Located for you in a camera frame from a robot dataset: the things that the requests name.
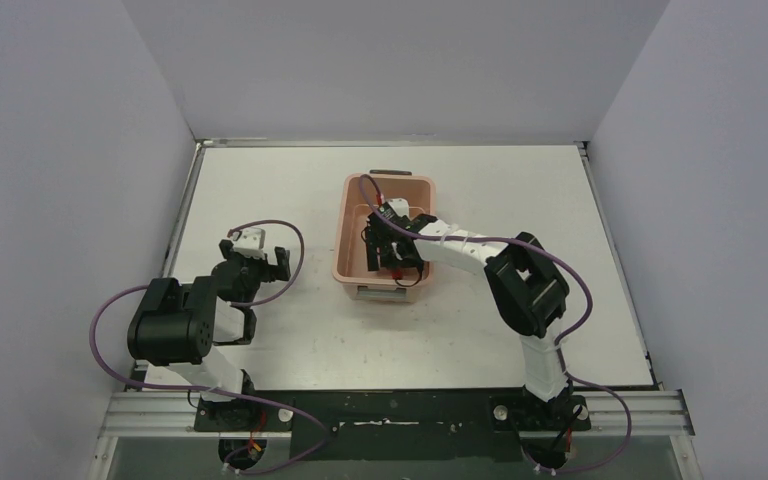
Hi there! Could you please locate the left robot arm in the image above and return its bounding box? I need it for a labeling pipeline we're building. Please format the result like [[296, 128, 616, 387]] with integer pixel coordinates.
[[127, 239, 291, 431]]

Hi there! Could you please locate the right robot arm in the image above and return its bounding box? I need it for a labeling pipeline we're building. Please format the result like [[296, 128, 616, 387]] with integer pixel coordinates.
[[362, 201, 569, 429]]

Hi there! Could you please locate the pink plastic bin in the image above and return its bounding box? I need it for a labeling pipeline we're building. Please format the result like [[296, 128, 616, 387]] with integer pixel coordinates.
[[332, 171, 436, 303]]

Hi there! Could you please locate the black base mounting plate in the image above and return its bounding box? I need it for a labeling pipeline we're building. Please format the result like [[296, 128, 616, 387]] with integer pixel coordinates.
[[193, 388, 591, 462]]

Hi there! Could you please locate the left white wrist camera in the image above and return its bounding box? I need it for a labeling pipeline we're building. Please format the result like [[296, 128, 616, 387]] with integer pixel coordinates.
[[231, 227, 266, 260]]

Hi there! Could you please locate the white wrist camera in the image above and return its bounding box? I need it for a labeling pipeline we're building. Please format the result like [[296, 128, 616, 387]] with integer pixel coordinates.
[[386, 198, 410, 217], [231, 227, 266, 260]]

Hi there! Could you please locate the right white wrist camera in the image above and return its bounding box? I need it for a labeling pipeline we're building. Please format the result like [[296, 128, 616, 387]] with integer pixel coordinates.
[[386, 198, 410, 217]]

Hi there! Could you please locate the aluminium frame rail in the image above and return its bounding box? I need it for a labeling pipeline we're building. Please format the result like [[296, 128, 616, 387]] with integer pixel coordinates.
[[100, 391, 695, 438]]

